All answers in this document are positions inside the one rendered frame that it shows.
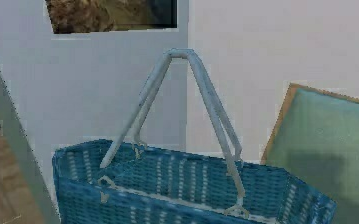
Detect blue woven basket with handles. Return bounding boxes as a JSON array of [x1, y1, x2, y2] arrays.
[[51, 48, 338, 224]]

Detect framed brown picture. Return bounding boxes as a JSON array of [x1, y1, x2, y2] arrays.
[[44, 0, 179, 35]]

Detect green cushion with tan trim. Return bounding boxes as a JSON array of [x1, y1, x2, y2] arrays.
[[260, 82, 359, 224]]

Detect brown wooden room door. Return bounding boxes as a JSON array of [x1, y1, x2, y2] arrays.
[[0, 99, 45, 224]]

